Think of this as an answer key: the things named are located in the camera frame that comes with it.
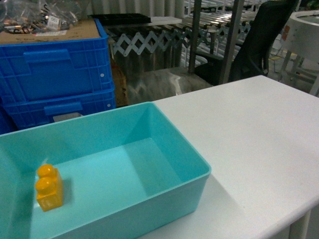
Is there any cardboard box in crate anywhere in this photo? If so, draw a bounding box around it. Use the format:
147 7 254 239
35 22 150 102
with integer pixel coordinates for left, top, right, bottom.
0 19 100 45

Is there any teal plastic tray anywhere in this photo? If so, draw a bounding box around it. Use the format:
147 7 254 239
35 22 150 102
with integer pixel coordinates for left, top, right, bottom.
0 103 211 239

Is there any expandable roller conveyor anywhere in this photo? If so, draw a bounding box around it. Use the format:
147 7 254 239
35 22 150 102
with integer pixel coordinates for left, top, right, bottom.
107 19 252 57

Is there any yellow toy brick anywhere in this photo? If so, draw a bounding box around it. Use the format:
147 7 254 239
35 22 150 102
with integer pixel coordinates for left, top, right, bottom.
35 164 63 212

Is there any blue crate top right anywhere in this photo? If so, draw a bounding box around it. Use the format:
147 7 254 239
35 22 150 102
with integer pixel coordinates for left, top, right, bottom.
0 19 114 100

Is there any blue crate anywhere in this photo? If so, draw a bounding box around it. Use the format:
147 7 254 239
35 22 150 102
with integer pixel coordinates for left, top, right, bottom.
0 19 114 100
0 85 116 134

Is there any blue crate bottom right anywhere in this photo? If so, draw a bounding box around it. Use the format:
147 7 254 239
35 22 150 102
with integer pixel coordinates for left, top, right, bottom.
0 85 116 134

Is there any black office chair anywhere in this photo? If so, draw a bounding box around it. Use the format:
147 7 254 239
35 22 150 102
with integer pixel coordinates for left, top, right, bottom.
188 0 298 86

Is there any white round conveyor machine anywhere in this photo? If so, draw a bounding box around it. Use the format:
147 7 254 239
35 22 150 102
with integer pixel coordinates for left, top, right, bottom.
279 10 319 96

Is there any plastic bag of parts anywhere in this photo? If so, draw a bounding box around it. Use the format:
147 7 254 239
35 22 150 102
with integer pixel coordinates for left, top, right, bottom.
0 0 89 34

